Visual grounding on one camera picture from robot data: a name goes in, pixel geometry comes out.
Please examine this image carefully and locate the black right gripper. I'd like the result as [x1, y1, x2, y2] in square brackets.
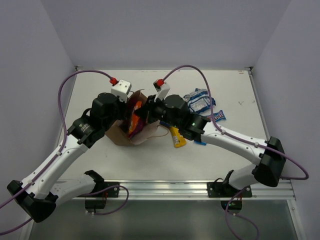
[134, 94, 182, 130]

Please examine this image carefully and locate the orange snack packet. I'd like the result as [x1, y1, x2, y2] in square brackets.
[127, 101, 145, 139]

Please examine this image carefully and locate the brown paper bag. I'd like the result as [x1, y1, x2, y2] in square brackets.
[105, 90, 164, 147]

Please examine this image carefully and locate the yellow snack packet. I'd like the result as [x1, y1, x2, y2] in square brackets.
[169, 126, 187, 148]

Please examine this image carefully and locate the blue white snack bag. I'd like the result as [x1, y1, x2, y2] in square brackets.
[183, 88, 216, 114]

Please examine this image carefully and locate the light blue snack bar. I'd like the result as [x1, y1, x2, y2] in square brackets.
[194, 140, 207, 146]

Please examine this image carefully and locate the blue candy packet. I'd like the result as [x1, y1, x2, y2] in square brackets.
[206, 110, 227, 122]

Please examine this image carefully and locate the dark blue snack packet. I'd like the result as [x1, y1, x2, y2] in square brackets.
[159, 121, 172, 128]

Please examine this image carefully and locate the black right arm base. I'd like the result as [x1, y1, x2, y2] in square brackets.
[206, 177, 253, 214]

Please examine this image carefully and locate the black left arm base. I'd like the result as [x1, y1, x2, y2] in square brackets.
[84, 181, 120, 212]

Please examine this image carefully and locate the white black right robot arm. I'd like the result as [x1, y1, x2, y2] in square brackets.
[134, 94, 286, 197]

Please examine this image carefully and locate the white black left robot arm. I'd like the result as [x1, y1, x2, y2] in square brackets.
[7, 93, 126, 223]

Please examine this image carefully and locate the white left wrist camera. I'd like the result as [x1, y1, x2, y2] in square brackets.
[110, 79, 132, 103]

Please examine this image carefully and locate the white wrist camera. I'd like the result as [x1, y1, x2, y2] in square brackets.
[153, 78, 170, 102]
[110, 79, 132, 103]

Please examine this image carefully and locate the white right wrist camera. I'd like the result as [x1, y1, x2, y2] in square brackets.
[153, 78, 170, 102]

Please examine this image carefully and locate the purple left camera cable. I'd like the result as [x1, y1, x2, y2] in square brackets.
[0, 69, 118, 236]

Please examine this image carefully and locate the purple camera cable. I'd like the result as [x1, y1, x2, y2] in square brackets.
[156, 64, 310, 240]
[0, 69, 118, 236]

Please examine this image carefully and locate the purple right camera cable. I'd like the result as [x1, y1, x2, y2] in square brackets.
[156, 64, 310, 240]

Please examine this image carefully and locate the aluminium mounting rail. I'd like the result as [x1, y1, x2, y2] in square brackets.
[72, 180, 296, 201]

